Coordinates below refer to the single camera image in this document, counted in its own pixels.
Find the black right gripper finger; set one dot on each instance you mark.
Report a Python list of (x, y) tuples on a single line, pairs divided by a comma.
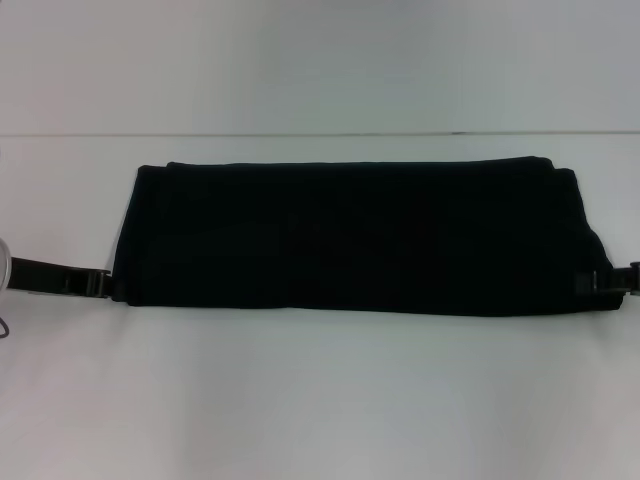
[(597, 281)]

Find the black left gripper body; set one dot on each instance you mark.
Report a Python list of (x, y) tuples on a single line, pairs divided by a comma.
[(40, 275)]

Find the black shirt with white print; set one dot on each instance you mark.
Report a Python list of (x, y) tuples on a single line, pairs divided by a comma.
[(350, 235)]

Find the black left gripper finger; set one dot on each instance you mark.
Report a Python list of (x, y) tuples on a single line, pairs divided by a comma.
[(92, 282)]

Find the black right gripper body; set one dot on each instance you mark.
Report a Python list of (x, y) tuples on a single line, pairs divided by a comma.
[(630, 279)]

